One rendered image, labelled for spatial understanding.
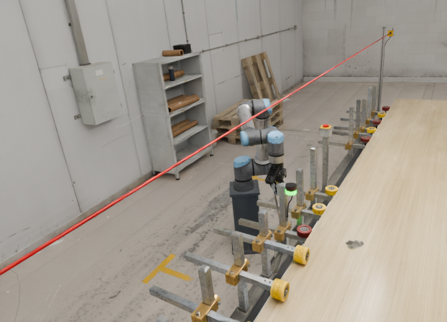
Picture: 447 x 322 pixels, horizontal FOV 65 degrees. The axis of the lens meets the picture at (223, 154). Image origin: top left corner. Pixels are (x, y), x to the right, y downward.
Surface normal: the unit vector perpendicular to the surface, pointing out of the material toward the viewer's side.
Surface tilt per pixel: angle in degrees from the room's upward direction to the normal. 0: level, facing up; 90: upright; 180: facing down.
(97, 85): 90
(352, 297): 0
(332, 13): 90
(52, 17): 90
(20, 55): 90
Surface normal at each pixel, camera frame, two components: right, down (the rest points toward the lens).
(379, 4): -0.50, 0.37
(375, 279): -0.10, -0.92
